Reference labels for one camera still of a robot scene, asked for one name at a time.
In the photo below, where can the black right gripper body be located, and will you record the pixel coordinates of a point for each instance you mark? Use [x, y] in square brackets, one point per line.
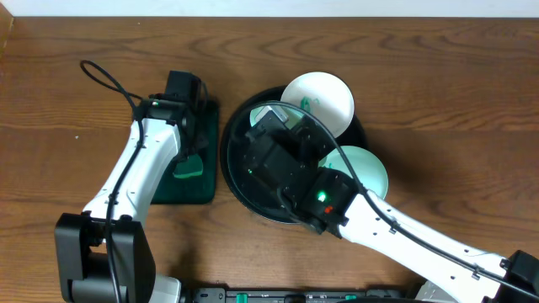
[317, 136]

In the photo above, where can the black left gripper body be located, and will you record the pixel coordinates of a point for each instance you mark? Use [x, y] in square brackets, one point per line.
[194, 137]

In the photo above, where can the green and yellow sponge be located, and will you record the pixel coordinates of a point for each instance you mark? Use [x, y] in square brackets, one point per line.
[189, 167]

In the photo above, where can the white plate with green stain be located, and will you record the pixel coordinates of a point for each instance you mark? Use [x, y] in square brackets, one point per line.
[325, 96]

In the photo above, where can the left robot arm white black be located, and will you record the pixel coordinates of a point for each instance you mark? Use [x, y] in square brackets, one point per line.
[102, 253]

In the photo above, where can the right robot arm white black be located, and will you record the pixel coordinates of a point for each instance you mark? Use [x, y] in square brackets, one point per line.
[343, 206]

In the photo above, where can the round black tray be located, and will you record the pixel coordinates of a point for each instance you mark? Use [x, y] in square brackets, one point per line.
[247, 190]

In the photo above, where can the rectangular dark green tray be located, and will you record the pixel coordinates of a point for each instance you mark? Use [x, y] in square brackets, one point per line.
[197, 190]

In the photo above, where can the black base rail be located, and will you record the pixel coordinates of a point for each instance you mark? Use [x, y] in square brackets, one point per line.
[220, 295]

